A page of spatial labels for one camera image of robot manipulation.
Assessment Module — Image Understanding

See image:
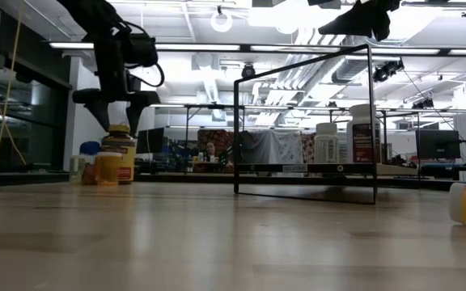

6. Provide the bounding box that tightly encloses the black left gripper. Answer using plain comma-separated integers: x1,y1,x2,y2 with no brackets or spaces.
72,35,161,137

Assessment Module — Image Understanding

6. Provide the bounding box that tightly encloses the blue-capped clear bottle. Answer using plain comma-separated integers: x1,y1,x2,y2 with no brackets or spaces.
79,141,103,186

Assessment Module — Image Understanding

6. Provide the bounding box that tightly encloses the amber bottle yellow cap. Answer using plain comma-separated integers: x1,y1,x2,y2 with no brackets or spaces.
101,124,138,185

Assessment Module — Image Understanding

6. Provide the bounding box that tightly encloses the large white bottle red label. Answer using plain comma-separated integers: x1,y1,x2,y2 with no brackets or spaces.
345,103,383,164

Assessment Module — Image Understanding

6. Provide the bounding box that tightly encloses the white bottle blue label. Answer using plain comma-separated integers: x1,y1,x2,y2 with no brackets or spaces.
313,122,340,164

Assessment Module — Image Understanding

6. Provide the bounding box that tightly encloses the small white medicine bottle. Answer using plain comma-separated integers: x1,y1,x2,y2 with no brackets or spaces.
337,141,349,164

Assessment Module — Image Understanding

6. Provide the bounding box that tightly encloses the black computer monitor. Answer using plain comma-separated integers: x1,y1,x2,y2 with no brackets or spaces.
138,127,165,154
416,129,462,161

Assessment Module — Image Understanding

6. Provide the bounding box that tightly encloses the black ceiling spotlight cluster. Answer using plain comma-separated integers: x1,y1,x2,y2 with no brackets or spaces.
411,98,435,110
372,58,405,83

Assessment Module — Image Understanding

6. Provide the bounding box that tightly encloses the person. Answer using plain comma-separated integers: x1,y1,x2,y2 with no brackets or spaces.
202,141,234,173

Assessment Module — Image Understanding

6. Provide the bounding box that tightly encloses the mandala patterned cloth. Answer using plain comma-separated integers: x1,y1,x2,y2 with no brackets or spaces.
197,129,236,162

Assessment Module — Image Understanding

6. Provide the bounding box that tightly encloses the floral patterned cloth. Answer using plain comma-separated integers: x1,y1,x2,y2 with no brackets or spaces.
300,132,317,164

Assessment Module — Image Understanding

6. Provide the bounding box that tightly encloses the white cloth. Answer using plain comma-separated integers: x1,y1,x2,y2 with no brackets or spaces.
239,129,303,165

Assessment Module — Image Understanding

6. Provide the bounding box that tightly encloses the black left camera cable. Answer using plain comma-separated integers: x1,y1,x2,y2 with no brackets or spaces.
111,19,166,88

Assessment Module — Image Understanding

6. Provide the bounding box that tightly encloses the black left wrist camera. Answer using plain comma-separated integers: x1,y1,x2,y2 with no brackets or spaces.
120,32,160,68

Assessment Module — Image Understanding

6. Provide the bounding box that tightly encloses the black overhead bracket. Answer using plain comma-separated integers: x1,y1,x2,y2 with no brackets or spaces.
401,1,466,18

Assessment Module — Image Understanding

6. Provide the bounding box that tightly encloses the black metal frame rig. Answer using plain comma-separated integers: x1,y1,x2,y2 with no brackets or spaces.
133,103,422,175

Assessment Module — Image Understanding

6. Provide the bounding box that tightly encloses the black aluminium table frame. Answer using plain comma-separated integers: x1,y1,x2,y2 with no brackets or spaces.
0,171,466,197

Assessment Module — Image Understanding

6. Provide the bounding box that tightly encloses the white ceiling ring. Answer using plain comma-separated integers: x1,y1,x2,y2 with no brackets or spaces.
210,10,234,33

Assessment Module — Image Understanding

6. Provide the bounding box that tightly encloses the wooden shelf black metal frame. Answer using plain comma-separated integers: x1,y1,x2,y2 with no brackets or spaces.
232,44,379,206

